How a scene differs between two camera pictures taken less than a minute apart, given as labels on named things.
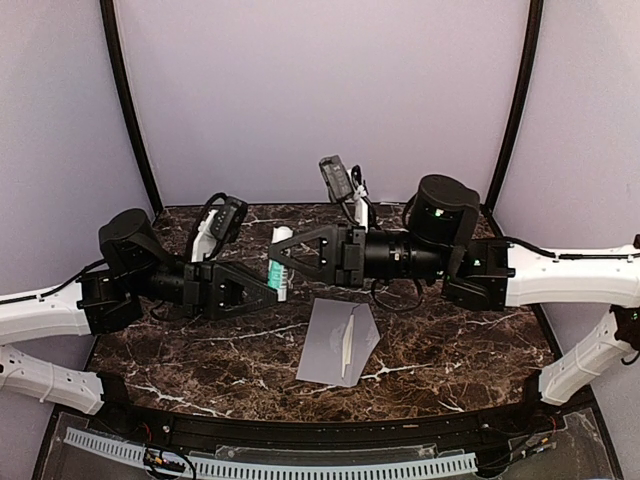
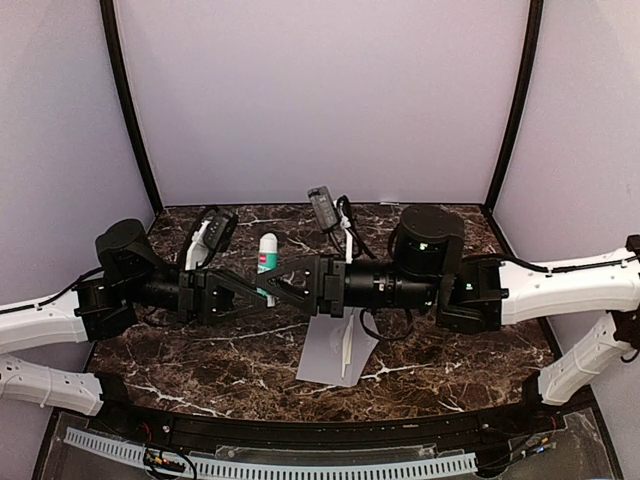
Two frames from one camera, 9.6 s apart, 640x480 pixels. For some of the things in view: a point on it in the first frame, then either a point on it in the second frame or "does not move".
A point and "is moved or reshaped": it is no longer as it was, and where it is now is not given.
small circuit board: [153, 460] does not move
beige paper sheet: [347, 343] does not move
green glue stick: [278, 271] is moved or reshaped
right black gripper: [341, 253] -> [316, 293]
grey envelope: [322, 357] does not move
